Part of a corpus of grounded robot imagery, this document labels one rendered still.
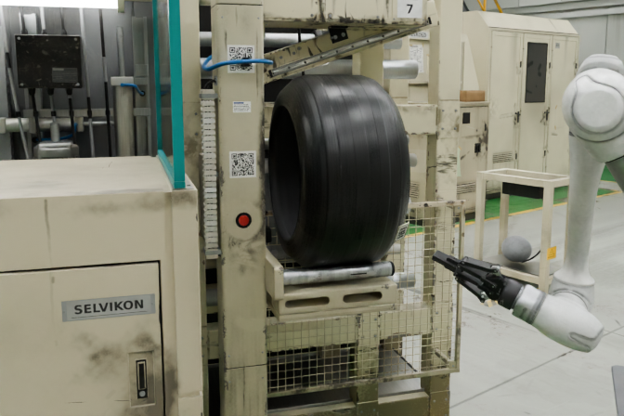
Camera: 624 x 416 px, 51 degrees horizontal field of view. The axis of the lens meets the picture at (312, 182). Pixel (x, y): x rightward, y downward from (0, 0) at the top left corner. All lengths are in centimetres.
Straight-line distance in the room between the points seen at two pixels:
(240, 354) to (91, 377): 84
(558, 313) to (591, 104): 58
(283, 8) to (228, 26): 35
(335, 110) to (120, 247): 81
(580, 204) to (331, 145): 62
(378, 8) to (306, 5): 24
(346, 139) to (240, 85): 34
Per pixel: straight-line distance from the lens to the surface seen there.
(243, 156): 183
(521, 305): 173
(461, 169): 689
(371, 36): 234
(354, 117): 175
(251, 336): 196
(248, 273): 190
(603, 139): 139
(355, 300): 194
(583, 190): 164
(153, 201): 112
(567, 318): 172
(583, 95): 137
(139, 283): 114
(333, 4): 217
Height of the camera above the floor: 145
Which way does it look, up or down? 9 degrees down
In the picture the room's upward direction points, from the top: straight up
